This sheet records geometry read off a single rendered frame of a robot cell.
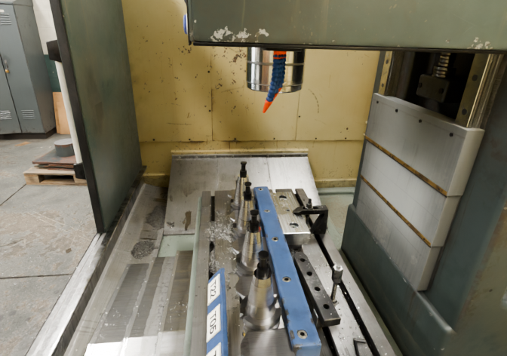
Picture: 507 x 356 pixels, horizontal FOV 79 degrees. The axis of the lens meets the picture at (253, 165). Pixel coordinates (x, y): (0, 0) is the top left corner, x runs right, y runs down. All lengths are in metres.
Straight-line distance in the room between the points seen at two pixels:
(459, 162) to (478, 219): 0.15
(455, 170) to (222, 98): 1.36
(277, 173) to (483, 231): 1.28
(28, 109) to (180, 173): 3.97
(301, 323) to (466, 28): 0.57
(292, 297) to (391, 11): 0.50
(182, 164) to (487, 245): 1.59
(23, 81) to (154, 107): 3.76
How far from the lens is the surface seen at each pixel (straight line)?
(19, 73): 5.57
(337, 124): 2.10
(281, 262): 0.59
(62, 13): 1.26
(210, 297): 0.94
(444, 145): 0.94
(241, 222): 0.66
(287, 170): 1.99
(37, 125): 5.67
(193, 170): 1.96
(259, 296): 0.48
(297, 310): 0.52
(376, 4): 0.61
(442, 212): 0.97
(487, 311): 1.11
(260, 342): 0.49
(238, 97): 1.92
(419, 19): 0.65
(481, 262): 0.97
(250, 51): 0.84
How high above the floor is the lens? 1.61
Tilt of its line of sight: 23 degrees down
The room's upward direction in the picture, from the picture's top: 2 degrees clockwise
